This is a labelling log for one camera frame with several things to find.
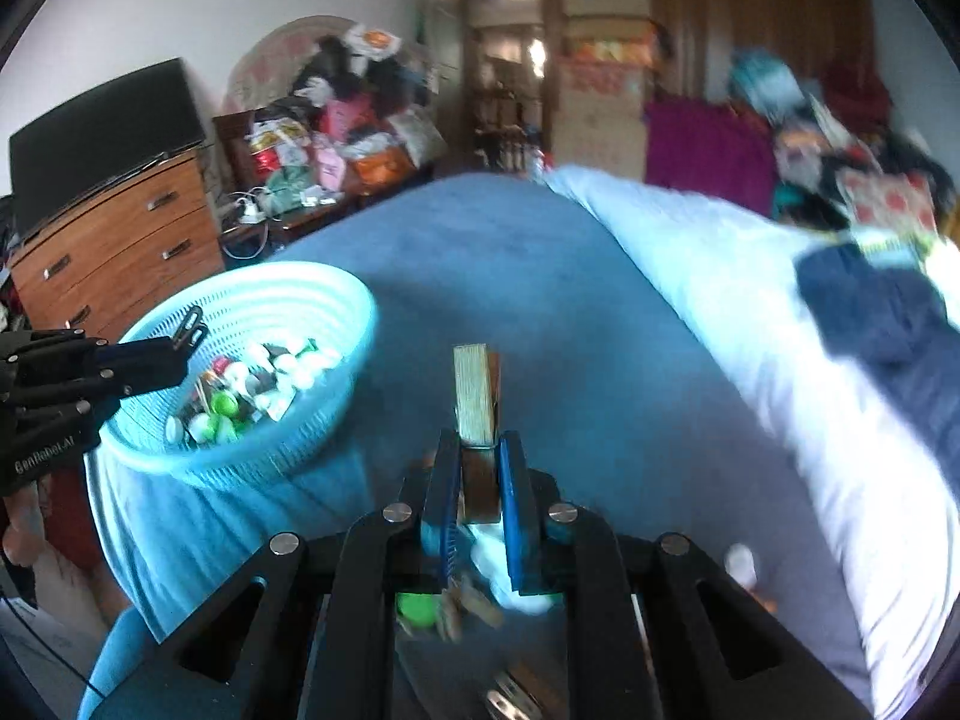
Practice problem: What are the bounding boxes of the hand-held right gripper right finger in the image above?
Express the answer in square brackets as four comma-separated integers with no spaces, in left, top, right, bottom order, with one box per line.
[495,431,875,720]

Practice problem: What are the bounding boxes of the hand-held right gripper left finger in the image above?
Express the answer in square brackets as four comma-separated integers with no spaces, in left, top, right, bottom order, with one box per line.
[150,429,466,720]

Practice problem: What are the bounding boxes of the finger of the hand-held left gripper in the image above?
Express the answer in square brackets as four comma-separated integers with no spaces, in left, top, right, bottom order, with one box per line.
[22,330,191,395]
[13,384,140,437]

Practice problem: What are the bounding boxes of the wooden clothespin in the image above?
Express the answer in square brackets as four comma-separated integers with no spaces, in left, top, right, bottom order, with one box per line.
[452,345,502,526]

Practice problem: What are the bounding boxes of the light blue plastic basket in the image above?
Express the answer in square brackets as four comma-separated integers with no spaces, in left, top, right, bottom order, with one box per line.
[97,261,377,494]

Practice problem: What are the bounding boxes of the person's left forearm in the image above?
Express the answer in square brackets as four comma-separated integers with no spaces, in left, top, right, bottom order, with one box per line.
[0,481,50,568]

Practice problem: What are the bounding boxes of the black clip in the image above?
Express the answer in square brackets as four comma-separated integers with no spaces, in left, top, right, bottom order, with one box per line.
[171,306,208,350]

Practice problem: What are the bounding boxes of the clothespins on blue bedsheet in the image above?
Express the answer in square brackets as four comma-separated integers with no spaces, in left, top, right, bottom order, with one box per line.
[466,523,562,614]

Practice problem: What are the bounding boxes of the pile of clothespins in basket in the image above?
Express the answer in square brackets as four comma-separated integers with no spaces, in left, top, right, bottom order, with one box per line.
[165,337,344,447]

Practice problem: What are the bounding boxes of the small wooden clothespins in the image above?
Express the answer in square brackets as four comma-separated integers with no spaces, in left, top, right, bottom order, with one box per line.
[439,574,505,643]

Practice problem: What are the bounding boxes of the green bottle cap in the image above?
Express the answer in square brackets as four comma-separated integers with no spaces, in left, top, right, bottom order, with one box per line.
[395,591,439,629]

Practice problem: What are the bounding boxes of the wooden dresser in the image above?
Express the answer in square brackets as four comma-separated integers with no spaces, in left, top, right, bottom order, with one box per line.
[7,146,226,342]

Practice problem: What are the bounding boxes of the metal clip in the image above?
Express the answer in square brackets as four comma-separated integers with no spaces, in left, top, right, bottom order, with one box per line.
[483,663,550,720]

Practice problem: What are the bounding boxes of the black television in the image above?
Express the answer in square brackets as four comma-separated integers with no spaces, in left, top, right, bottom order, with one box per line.
[9,58,207,237]

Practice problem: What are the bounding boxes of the teal cloth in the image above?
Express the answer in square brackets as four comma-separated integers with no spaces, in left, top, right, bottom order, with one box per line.
[77,606,164,720]

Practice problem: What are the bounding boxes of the white bottle cap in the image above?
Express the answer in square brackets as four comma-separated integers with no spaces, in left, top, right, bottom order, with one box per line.
[723,543,758,587]

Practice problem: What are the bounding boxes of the blue blanket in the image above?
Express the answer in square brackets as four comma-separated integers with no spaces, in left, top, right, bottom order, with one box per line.
[96,174,872,720]

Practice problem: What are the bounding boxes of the white duvet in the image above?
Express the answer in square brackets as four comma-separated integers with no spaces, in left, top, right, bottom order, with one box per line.
[541,165,960,718]

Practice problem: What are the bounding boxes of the pile of bags and clothes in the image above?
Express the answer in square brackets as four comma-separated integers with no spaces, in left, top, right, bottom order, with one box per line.
[247,24,451,205]

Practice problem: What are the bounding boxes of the pink floral round panel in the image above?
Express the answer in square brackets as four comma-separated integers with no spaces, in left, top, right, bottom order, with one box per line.
[223,15,410,117]

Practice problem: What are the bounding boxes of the magenta cloth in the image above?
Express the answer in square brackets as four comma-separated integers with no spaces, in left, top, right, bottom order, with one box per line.
[643,99,778,215]

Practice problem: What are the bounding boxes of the navy cloth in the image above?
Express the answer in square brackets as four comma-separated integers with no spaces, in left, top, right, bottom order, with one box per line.
[795,243,960,482]

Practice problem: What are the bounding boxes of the stack of cardboard boxes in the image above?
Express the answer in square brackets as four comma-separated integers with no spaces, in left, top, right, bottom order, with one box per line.
[551,0,655,182]

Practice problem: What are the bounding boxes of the heap of colourful clothes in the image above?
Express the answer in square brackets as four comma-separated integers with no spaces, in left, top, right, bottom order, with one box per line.
[726,49,960,242]

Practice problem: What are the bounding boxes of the wooden wardrobe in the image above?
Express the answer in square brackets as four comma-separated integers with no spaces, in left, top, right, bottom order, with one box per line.
[538,0,877,166]

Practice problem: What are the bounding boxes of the black cable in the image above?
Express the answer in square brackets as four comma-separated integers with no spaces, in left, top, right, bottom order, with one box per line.
[0,591,107,697]

